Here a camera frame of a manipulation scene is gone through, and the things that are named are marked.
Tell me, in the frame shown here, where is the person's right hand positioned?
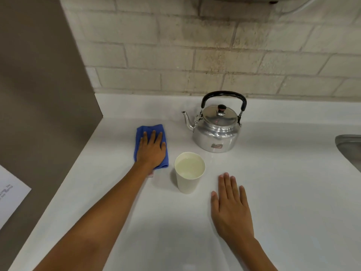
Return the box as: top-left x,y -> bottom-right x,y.
211,172 -> 256,246

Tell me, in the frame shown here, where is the person's left hand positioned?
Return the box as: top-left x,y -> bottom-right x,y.
135,130 -> 167,170

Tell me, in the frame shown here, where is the blue cloth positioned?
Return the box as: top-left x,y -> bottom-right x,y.
133,124 -> 169,178

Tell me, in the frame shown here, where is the white paper cup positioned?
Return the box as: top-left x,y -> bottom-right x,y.
174,151 -> 206,195

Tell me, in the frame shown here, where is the silver metal kettle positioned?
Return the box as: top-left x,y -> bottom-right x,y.
181,91 -> 247,153

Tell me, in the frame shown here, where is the person's left forearm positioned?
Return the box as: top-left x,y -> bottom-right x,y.
32,160 -> 154,271

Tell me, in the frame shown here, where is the white countertop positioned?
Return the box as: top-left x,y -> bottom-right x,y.
8,93 -> 361,271

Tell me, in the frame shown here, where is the grey-brown cabinet side panel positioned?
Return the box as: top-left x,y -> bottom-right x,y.
0,0 -> 103,271

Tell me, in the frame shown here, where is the stainless steel sink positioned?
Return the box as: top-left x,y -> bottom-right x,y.
335,134 -> 361,172

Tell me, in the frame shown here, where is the white printed paper sheet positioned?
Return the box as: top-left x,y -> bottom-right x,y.
0,165 -> 32,230

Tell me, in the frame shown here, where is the white cable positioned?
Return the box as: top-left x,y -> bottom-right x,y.
282,0 -> 321,14

